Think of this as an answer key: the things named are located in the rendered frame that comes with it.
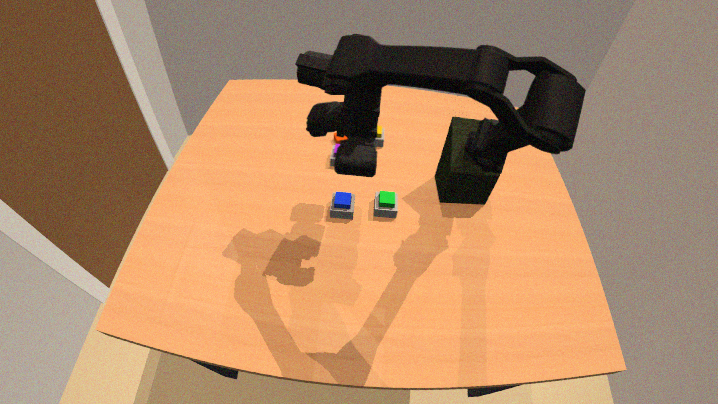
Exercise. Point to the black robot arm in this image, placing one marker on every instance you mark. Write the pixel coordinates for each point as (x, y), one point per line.
(360, 67)

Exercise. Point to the blue button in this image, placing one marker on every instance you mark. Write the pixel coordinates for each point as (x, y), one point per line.
(342, 205)

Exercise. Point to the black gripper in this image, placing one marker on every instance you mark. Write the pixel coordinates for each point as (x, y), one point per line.
(357, 156)

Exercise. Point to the green button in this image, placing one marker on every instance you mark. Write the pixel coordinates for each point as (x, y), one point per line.
(386, 204)

